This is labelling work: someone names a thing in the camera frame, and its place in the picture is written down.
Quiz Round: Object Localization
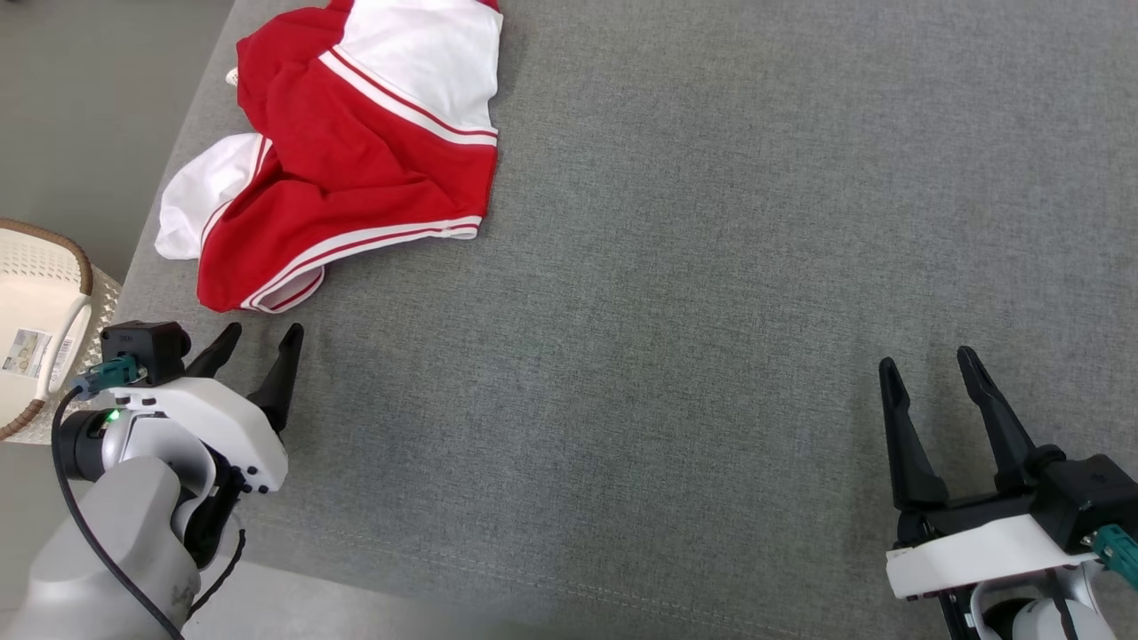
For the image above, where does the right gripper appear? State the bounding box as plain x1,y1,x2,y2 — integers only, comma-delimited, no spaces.
878,346,1103,640

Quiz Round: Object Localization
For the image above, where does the white woven laundry basket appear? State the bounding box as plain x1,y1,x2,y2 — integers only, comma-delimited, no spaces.
0,219,124,445

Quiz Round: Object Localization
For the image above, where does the paper barcode label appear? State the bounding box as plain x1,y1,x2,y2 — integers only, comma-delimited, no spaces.
0,327,78,394

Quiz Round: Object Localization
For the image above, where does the short thin black cable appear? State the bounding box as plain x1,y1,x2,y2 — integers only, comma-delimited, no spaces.
187,529,247,619

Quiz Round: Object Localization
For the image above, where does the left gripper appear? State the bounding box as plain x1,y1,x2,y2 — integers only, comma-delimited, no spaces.
108,322,305,565

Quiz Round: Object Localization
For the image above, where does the red and white garment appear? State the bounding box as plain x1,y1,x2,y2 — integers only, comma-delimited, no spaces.
155,0,504,314

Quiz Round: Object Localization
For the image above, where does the black cable teal plug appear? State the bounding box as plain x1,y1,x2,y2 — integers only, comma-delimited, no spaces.
51,356,192,640
1086,523,1138,589

